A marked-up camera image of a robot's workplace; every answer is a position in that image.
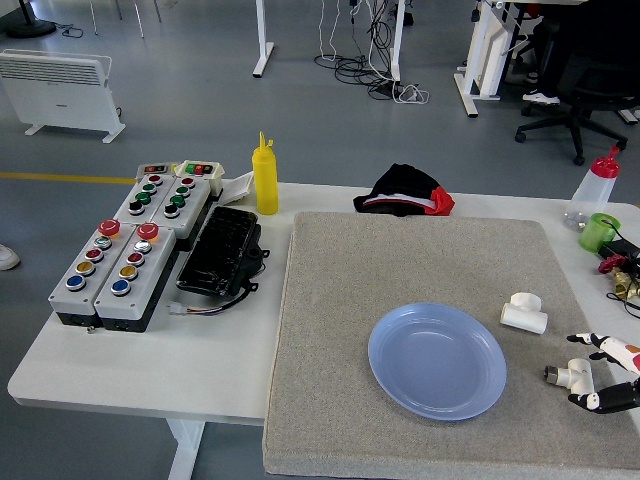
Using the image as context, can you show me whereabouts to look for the grey-brown mat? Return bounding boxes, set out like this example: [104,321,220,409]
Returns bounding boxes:
[262,210,640,477]

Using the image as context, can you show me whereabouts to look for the black floor cable bundle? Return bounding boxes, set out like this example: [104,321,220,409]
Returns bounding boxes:
[313,0,407,101]

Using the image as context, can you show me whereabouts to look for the person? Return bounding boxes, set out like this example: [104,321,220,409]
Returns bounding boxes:
[522,0,640,106]

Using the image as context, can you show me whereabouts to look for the small grey switch box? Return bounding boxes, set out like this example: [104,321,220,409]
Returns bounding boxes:
[135,163,174,181]

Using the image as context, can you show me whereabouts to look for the plain white tee pipe fitting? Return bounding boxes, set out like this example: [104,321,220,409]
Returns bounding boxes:
[500,291,549,335]

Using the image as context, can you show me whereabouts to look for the blue plastic plate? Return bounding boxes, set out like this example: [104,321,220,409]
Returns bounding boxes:
[367,302,508,422]

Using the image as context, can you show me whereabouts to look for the thin black cable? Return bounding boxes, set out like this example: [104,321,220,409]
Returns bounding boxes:
[605,219,640,320]

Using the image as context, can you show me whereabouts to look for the grey button box emergency stop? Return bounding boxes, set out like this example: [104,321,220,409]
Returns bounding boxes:
[93,222,179,334]
[47,218,137,329]

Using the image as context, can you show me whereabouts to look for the white tee fitting metal end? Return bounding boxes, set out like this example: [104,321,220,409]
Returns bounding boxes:
[544,357,597,397]

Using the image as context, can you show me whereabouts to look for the person's white shoe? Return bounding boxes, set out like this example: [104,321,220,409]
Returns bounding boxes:
[0,243,22,272]

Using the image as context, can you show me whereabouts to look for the cream switch box green red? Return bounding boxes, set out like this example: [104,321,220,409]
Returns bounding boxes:
[175,159,227,197]

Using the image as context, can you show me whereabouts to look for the white table leg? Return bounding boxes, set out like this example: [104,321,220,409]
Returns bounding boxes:
[166,418,207,480]

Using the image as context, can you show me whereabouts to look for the grey four-button control box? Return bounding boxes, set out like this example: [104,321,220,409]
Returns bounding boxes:
[149,175,213,240]
[113,172,179,226]

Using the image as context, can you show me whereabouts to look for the white plastic part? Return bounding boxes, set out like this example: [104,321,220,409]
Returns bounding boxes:
[221,170,256,205]

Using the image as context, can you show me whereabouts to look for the black power adapter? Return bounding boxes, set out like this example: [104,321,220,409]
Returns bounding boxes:
[601,238,640,262]

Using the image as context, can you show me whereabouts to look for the yellow squeeze bottle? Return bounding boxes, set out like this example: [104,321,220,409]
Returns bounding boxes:
[251,131,280,217]

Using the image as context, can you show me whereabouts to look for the white panel heater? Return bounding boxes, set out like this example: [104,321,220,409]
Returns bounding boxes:
[0,48,127,145]

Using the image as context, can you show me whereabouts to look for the white desk frame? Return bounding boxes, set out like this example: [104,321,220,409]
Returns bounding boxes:
[453,0,589,119]

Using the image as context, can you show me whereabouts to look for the black red white cloth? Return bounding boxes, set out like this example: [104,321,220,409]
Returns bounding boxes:
[352,162,456,219]

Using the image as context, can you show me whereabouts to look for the black plastic housing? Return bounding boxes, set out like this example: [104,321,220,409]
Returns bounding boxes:
[175,205,272,298]

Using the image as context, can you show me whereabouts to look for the black office chair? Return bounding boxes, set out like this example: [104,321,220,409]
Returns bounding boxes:
[514,19,640,167]

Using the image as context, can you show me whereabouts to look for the white desk leg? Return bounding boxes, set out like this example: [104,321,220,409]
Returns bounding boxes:
[251,0,276,78]
[386,0,407,83]

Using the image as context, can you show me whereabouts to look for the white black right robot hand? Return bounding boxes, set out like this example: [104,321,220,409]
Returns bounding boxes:
[566,331,640,415]

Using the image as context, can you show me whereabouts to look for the black round stand base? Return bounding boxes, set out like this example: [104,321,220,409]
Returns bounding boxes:
[5,0,58,39]

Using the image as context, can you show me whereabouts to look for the wire harness white connector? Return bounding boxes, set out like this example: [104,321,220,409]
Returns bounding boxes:
[168,281,259,317]

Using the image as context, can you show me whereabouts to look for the green translucent cup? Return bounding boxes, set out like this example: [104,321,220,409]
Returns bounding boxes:
[578,212,622,253]

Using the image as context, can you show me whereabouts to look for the clear squeeze bottle red cap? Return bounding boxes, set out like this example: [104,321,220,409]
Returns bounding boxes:
[563,145,623,232]

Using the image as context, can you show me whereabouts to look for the brass valve red handle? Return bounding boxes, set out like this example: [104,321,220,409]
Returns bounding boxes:
[597,253,640,300]

